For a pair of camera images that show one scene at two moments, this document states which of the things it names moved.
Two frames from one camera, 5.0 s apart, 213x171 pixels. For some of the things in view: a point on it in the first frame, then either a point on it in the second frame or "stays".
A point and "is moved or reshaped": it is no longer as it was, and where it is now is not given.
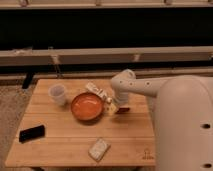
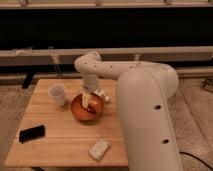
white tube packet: x=94 y=88 stays
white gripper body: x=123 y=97 to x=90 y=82
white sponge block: x=98 y=149 stays
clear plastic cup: x=56 y=92 stays
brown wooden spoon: x=123 y=110 is moved or reshaped
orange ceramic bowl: x=87 y=106 stays
